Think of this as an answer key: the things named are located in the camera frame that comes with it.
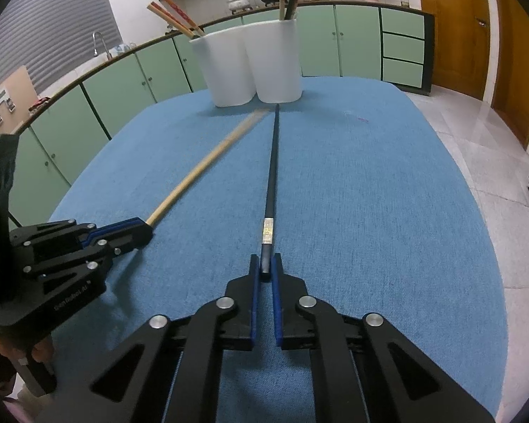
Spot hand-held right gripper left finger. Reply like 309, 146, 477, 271
37, 254, 262, 423

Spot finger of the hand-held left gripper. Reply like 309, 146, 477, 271
21, 225, 153, 282
10, 217, 150, 248

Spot cardboard sheet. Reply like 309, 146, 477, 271
0, 65, 38, 137

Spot person's left hand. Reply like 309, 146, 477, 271
30, 336, 56, 364

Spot grey roller shutter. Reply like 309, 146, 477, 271
0, 0, 120, 93

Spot green cabinet drawer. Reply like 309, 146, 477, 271
381, 33, 425, 60
381, 6, 425, 36
381, 58, 424, 89

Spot white plastic container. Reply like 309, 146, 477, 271
189, 26, 257, 108
242, 18, 303, 103

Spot wooden door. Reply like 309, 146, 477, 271
414, 0, 490, 100
485, 0, 529, 153

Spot pink cloth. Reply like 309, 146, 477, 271
2, 399, 34, 423

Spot blue tablecloth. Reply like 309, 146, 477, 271
48, 75, 510, 423

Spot green kitchen base cabinets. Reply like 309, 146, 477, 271
9, 0, 436, 195

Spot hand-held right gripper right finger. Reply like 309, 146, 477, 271
271, 252, 497, 423

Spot wooden chopstick with red band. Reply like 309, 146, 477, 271
146, 1, 195, 39
145, 108, 272, 229

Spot chrome kitchen faucet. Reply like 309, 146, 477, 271
92, 31, 113, 60

